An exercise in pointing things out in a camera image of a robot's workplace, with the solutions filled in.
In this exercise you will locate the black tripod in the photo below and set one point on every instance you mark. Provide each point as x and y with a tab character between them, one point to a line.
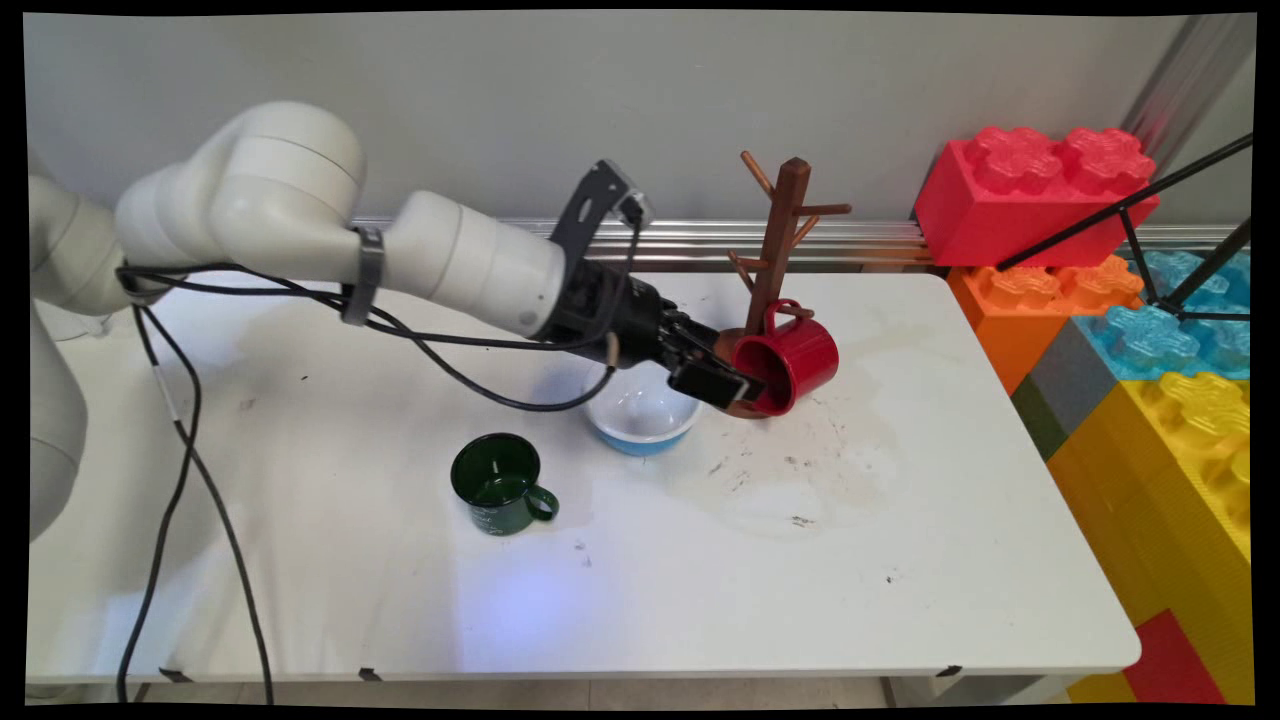
1130	205

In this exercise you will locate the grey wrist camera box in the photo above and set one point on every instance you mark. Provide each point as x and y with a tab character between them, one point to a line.
637	207

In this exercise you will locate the big orange toy brick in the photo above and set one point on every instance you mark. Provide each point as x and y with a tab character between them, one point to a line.
1010	320

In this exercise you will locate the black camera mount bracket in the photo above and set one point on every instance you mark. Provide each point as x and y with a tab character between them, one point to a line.
590	205

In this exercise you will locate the flat red toy brick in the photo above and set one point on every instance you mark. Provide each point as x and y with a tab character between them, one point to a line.
1170	665

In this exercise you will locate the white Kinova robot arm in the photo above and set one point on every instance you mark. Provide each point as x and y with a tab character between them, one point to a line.
270	200

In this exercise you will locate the dark green enamel mug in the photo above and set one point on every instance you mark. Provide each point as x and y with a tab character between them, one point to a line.
498	500

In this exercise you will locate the aluminium rail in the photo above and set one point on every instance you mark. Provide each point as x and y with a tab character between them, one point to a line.
850	240

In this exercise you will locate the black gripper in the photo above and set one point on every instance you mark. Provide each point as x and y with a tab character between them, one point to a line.
625	315

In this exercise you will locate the red metal mug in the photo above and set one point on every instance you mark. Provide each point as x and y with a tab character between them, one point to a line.
805	350

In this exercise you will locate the aluminium post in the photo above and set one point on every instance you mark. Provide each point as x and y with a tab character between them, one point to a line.
1180	80

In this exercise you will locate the big light blue toy brick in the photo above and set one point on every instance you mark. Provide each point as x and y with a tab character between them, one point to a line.
1140	340

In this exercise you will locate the brown wooden mug tree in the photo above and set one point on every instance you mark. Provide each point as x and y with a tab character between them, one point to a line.
785	230

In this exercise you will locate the big yellow toy brick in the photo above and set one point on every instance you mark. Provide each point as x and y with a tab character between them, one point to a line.
1150	480

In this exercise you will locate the white and blue bowl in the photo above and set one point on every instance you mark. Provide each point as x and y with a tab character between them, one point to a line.
640	420

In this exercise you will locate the big red toy brick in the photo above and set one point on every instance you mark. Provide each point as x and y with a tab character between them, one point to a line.
990	220

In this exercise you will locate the big dark green toy brick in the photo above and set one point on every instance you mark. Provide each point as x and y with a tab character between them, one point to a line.
1038	420

